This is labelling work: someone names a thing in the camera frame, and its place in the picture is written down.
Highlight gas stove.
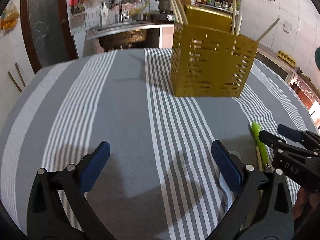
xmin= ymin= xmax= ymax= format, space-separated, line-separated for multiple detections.
xmin=149 ymin=12 xmax=175 ymax=23

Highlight kitchen counter cabinet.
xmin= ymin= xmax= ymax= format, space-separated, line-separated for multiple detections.
xmin=255 ymin=42 xmax=298 ymax=81

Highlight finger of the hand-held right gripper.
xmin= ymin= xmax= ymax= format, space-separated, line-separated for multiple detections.
xmin=277 ymin=124 xmax=320 ymax=153
xmin=258 ymin=129 xmax=288 ymax=152

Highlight person's right hand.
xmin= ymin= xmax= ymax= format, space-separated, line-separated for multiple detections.
xmin=292 ymin=187 xmax=320 ymax=221

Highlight pair of leaning sticks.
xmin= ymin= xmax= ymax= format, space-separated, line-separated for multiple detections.
xmin=7 ymin=63 xmax=27 ymax=93

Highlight yellow perforated utensil holder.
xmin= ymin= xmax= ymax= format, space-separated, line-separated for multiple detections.
xmin=170 ymin=3 xmax=259 ymax=98

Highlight stainless steel sink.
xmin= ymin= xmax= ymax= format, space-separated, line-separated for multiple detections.
xmin=86 ymin=22 xmax=176 ymax=53

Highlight green handled peeler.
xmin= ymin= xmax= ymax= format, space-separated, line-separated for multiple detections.
xmin=248 ymin=121 xmax=271 ymax=171

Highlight red foil covered cabinet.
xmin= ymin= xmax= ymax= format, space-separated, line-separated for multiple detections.
xmin=289 ymin=67 xmax=320 ymax=131

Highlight steel cooking pot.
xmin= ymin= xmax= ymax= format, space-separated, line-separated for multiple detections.
xmin=157 ymin=0 xmax=171 ymax=13

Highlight yellow egg carton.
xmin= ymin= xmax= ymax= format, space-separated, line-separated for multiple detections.
xmin=277 ymin=50 xmax=297 ymax=67

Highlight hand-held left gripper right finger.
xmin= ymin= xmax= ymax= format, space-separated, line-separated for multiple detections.
xmin=207 ymin=140 xmax=296 ymax=240

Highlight corner wall shelf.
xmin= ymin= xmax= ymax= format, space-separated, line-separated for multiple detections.
xmin=195 ymin=0 xmax=243 ymax=18

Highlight grey white striped tablecloth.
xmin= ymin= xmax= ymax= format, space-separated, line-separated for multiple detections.
xmin=0 ymin=47 xmax=320 ymax=240

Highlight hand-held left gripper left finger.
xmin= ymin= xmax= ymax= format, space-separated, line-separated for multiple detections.
xmin=26 ymin=141 xmax=116 ymax=240

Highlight orange plastic bag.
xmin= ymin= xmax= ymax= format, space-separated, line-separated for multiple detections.
xmin=0 ymin=4 xmax=21 ymax=31

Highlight white soap bottle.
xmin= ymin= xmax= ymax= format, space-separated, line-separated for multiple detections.
xmin=100 ymin=2 xmax=110 ymax=27

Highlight light blue plastic spoon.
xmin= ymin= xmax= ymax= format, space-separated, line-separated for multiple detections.
xmin=219 ymin=151 xmax=242 ymax=212

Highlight steel faucet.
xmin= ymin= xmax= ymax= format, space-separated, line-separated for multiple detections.
xmin=116 ymin=0 xmax=130 ymax=23

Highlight red yellow hanging gloves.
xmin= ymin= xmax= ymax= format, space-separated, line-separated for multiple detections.
xmin=69 ymin=0 xmax=88 ymax=17

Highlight brown door with frosted glass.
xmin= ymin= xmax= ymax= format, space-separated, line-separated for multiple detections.
xmin=19 ymin=0 xmax=78 ymax=73

